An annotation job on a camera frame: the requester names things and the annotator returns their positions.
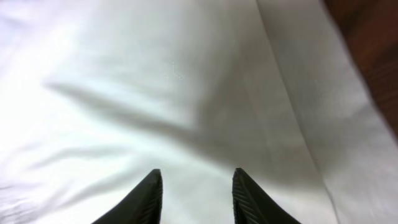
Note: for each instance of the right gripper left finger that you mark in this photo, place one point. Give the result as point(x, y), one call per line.
point(142, 205)

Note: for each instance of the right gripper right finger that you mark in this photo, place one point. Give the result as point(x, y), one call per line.
point(251, 205)

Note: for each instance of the white printed t-shirt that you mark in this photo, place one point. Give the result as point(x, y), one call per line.
point(96, 94)

